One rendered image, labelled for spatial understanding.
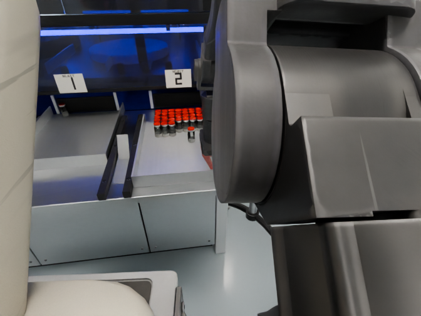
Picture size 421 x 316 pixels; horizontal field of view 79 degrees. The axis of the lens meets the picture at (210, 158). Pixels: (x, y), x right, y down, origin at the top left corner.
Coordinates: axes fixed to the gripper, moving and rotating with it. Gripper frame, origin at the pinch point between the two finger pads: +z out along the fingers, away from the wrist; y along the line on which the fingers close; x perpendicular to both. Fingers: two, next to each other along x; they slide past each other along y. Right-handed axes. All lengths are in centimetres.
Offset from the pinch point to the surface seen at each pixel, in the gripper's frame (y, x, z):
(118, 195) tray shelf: -3.1, 23.6, 2.5
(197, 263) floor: 36, 6, 89
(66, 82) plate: 35, 43, -14
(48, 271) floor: 41, 86, 88
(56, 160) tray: 9.3, 40.9, -0.8
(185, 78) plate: 35.0, 5.2, -13.1
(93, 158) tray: 9.4, 31.7, -0.4
